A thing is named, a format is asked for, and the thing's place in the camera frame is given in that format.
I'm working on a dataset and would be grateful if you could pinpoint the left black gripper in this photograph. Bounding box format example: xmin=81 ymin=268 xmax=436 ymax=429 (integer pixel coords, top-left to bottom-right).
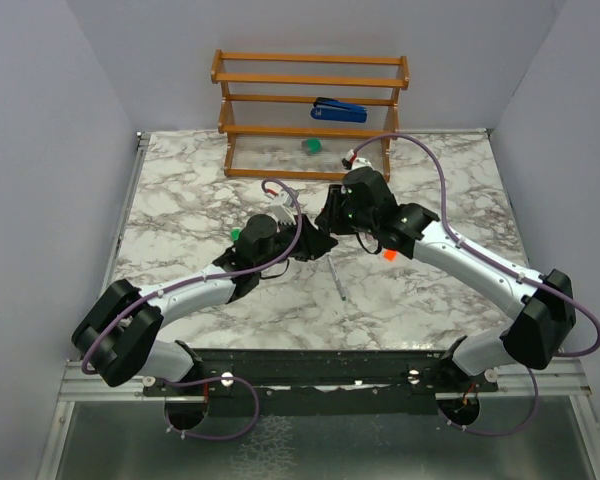
xmin=256 ymin=214 xmax=338 ymax=273

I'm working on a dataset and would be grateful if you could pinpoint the thin white green pen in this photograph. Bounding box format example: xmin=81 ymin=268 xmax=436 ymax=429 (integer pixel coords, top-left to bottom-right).
xmin=327 ymin=255 xmax=347 ymax=301

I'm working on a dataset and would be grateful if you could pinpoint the orange highlighter cap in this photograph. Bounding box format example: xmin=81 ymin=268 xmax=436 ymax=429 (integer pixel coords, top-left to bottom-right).
xmin=383 ymin=250 xmax=397 ymax=261

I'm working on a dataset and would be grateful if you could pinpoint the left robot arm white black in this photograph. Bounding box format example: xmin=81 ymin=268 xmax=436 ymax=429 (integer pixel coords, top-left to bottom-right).
xmin=71 ymin=214 xmax=337 ymax=395

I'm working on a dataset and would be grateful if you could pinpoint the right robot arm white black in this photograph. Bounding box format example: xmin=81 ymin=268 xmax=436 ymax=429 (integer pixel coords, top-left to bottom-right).
xmin=316 ymin=167 xmax=575 ymax=391

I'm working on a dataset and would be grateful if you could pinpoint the green tape dispenser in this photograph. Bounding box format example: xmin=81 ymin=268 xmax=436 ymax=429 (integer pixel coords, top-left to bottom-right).
xmin=301 ymin=138 xmax=322 ymax=155

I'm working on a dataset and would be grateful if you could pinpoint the blue stapler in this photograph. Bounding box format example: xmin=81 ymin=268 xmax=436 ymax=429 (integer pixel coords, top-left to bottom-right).
xmin=310 ymin=97 xmax=367 ymax=123

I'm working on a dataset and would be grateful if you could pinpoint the wooden shelf rack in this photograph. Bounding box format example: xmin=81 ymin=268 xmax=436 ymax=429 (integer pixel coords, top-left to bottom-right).
xmin=210 ymin=49 xmax=410 ymax=181

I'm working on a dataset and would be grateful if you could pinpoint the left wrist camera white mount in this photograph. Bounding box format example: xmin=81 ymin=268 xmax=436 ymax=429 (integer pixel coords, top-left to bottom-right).
xmin=264 ymin=187 xmax=299 ymax=225

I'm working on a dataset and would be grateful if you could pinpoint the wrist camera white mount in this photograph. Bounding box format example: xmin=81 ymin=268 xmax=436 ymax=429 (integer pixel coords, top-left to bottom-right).
xmin=264 ymin=187 xmax=299 ymax=225
xmin=341 ymin=149 xmax=373 ymax=171

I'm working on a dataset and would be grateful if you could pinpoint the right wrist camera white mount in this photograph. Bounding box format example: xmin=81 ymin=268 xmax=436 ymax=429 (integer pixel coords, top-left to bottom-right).
xmin=341 ymin=149 xmax=373 ymax=171

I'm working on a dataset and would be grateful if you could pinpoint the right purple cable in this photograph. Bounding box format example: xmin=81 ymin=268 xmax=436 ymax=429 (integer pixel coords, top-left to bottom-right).
xmin=354 ymin=133 xmax=600 ymax=359

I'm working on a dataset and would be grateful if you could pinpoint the purple cable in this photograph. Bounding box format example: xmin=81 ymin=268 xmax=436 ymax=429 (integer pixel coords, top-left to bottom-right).
xmin=354 ymin=133 xmax=600 ymax=359
xmin=81 ymin=178 xmax=304 ymax=376

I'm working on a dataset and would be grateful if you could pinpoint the black mounting base rail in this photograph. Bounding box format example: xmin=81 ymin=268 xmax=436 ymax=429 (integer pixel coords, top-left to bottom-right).
xmin=143 ymin=348 xmax=498 ymax=417

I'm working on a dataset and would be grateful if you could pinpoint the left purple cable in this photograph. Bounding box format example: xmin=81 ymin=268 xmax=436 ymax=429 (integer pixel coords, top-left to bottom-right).
xmin=81 ymin=178 xmax=304 ymax=376

